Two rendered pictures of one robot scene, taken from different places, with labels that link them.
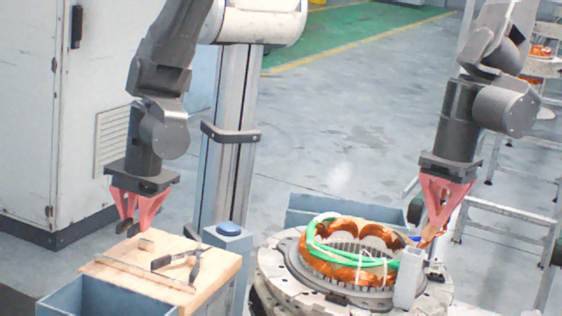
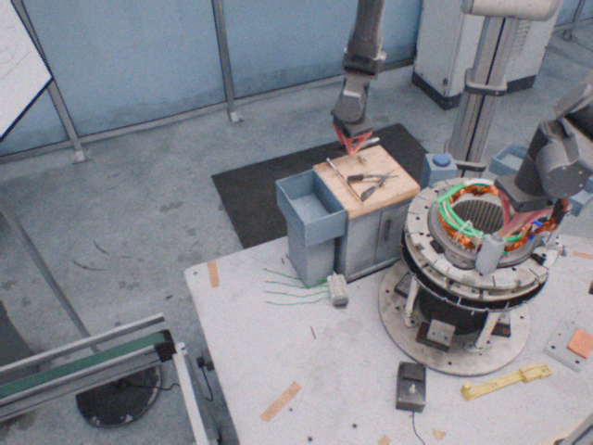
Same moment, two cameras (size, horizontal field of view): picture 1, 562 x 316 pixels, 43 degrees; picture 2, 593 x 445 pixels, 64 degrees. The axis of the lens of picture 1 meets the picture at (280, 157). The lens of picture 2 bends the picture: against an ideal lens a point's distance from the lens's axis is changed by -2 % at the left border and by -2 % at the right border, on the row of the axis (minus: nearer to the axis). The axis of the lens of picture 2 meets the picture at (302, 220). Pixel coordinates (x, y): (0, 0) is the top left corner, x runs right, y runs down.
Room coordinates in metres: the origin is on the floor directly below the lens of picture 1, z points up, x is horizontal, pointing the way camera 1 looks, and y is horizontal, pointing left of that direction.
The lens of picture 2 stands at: (0.28, -0.39, 1.85)
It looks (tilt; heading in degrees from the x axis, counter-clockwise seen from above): 46 degrees down; 46
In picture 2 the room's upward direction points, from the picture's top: 1 degrees counter-clockwise
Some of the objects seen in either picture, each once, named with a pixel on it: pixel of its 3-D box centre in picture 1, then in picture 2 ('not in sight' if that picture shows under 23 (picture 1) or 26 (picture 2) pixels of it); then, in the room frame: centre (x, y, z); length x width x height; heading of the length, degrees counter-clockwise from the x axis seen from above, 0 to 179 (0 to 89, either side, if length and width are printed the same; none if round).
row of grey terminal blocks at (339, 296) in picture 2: not in sight; (337, 289); (0.88, 0.10, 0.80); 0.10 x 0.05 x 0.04; 52
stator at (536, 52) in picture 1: (529, 63); not in sight; (3.85, -1.25, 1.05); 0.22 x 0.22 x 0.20
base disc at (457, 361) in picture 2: not in sight; (452, 305); (1.05, -0.15, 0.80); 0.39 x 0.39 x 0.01
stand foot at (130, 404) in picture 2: not in sight; (119, 385); (0.34, 0.78, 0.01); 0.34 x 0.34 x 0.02
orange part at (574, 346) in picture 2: not in sight; (582, 343); (1.18, -0.44, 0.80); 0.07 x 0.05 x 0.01; 3
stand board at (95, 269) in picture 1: (163, 269); (365, 180); (1.03, 0.16, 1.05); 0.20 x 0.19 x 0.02; 161
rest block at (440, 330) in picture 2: not in sight; (441, 329); (0.94, -0.18, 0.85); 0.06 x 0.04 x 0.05; 111
